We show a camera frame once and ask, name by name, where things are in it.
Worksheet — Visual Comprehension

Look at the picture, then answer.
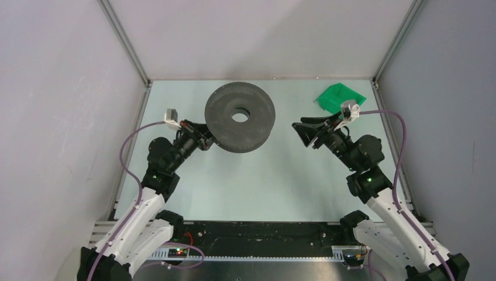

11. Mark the black cable spool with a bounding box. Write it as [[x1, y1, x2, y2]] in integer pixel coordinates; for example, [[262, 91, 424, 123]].
[[204, 81, 275, 153]]

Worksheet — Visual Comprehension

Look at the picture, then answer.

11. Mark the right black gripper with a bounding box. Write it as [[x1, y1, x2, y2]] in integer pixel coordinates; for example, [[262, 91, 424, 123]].
[[291, 112, 360, 172]]

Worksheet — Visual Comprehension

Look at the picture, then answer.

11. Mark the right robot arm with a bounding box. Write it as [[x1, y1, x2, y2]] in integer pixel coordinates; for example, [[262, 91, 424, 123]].
[[291, 114, 470, 280]]

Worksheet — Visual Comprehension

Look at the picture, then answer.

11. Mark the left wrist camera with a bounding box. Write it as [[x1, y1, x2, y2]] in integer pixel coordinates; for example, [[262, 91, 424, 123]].
[[164, 108, 181, 131]]

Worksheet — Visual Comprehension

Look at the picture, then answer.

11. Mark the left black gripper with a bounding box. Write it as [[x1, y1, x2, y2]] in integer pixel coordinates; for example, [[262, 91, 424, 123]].
[[167, 119, 226, 172]]

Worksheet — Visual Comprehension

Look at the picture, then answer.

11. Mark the green plastic bin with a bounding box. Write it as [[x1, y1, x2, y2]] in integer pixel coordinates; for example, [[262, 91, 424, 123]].
[[315, 83, 367, 114]]

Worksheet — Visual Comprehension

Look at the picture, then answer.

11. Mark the circuit board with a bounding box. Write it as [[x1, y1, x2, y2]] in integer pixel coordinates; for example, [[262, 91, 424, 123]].
[[343, 254, 364, 268], [167, 248, 189, 259]]

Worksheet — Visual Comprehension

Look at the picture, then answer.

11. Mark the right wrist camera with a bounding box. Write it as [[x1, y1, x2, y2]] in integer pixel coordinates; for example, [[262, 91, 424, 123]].
[[335, 100, 360, 130]]

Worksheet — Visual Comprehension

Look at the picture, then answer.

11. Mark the right circuit board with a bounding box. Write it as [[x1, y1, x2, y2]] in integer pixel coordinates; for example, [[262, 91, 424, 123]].
[[343, 254, 364, 268]]

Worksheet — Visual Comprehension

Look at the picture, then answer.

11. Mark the left circuit board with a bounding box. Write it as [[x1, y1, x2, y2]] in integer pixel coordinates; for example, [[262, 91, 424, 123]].
[[167, 248, 189, 259]]

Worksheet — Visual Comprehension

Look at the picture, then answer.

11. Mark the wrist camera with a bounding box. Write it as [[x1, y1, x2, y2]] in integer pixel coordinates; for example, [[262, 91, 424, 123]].
[[164, 108, 181, 131], [335, 100, 360, 130]]

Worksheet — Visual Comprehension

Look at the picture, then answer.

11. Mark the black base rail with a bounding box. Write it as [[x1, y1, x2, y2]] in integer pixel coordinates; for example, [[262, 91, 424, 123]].
[[172, 221, 367, 259]]

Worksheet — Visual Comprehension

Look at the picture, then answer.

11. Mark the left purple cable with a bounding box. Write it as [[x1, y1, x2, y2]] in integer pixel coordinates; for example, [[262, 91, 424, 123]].
[[85, 121, 167, 281]]

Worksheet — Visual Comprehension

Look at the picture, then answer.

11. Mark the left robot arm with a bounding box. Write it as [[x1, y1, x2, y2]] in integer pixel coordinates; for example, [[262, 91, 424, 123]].
[[76, 120, 213, 280]]

